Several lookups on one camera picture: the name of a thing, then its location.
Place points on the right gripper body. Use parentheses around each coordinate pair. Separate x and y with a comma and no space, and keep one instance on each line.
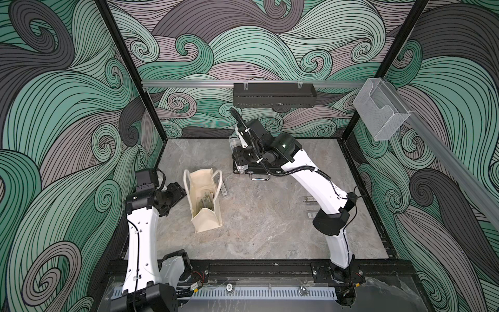
(249,155)

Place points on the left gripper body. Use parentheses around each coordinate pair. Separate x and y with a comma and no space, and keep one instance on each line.
(169,196)

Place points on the cream canvas tote bag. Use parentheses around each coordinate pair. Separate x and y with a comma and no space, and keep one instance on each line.
(203,191)

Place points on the green label compass case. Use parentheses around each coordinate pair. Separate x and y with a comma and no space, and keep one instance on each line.
(205,202)

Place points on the clear compass case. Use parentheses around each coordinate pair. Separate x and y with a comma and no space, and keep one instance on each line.
(309,200)
(312,214)

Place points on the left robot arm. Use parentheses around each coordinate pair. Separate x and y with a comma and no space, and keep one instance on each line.
(151,284)

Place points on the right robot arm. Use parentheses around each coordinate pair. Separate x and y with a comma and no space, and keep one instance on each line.
(257,153)

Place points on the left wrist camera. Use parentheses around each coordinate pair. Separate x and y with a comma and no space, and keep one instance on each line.
(149,179)

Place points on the black wall shelf tray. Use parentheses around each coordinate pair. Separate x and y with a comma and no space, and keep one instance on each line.
(273,95)

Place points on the white slotted cable duct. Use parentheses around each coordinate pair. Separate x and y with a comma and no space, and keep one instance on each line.
(265,293)

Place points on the clear acrylic wall holder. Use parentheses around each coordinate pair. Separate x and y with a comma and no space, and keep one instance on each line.
(381,108)

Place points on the aluminium rail right wall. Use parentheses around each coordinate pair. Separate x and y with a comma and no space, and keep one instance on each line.
(445,133)

